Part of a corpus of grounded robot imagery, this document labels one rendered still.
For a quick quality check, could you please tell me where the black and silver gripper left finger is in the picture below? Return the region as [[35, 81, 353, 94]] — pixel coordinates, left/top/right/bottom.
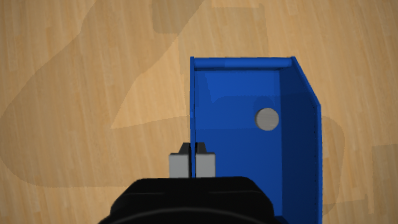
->
[[169, 142, 192, 178]]

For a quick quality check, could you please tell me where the blue open-front bin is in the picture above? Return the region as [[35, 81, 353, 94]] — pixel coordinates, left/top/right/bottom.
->
[[190, 56, 323, 224]]

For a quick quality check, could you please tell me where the grey metal disc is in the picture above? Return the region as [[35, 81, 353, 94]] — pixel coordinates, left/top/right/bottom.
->
[[254, 108, 279, 131]]

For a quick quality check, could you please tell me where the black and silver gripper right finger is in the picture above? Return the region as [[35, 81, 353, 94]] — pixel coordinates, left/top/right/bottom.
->
[[195, 142, 216, 178]]

